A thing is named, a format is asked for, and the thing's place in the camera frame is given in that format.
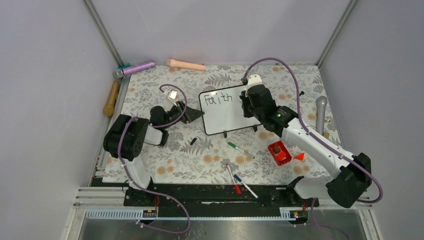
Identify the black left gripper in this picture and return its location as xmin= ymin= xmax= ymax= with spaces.
xmin=162 ymin=100 xmax=204 ymax=129

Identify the black marker cap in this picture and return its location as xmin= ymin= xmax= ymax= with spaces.
xmin=190 ymin=137 xmax=197 ymax=146

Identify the small black-framed whiteboard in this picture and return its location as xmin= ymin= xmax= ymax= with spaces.
xmin=198 ymin=85 xmax=260 ymax=136

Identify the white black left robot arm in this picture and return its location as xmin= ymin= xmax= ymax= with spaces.
xmin=103 ymin=100 xmax=205 ymax=206

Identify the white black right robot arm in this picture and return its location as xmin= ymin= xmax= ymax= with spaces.
xmin=240 ymin=84 xmax=372 ymax=208

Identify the brown cylinder in box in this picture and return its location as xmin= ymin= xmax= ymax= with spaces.
xmin=272 ymin=145 xmax=281 ymax=155

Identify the green capped marker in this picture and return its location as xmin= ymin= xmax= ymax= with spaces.
xmin=227 ymin=142 xmax=255 ymax=159

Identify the red plastic box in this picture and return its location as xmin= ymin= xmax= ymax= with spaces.
xmin=267 ymin=140 xmax=292 ymax=166

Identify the peach toy microphone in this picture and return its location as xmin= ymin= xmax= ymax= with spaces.
xmin=166 ymin=58 xmax=207 ymax=71

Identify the silver toy microphone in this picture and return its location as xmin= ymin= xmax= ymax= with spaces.
xmin=315 ymin=96 xmax=328 ymax=135

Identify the red plastic triangle piece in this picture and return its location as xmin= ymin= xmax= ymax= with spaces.
xmin=294 ymin=152 xmax=305 ymax=161

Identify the blue capped marker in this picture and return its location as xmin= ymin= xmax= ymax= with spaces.
xmin=233 ymin=174 xmax=260 ymax=200

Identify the gold toy microphone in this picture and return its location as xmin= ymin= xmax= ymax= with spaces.
xmin=103 ymin=80 xmax=120 ymax=117

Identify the purple glitter microphone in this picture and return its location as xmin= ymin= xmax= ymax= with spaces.
xmin=112 ymin=61 xmax=156 ymax=79

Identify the red capped marker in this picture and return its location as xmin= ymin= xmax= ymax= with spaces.
xmin=226 ymin=163 xmax=242 ymax=195

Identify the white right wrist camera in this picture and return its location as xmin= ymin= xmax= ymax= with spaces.
xmin=241 ymin=74 xmax=263 ymax=91

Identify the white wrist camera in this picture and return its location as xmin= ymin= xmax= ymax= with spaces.
xmin=241 ymin=74 xmax=263 ymax=91
xmin=167 ymin=89 xmax=178 ymax=102

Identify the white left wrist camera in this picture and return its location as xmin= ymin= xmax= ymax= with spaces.
xmin=167 ymin=89 xmax=178 ymax=102

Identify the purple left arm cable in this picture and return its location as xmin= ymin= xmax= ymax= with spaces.
xmin=116 ymin=83 xmax=191 ymax=235

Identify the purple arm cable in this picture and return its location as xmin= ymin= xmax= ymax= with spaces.
xmin=116 ymin=83 xmax=191 ymax=235
xmin=241 ymin=57 xmax=384 ymax=204

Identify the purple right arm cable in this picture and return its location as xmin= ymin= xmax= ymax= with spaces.
xmin=241 ymin=57 xmax=384 ymax=204

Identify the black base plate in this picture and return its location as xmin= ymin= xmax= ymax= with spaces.
xmin=123 ymin=183 xmax=319 ymax=218

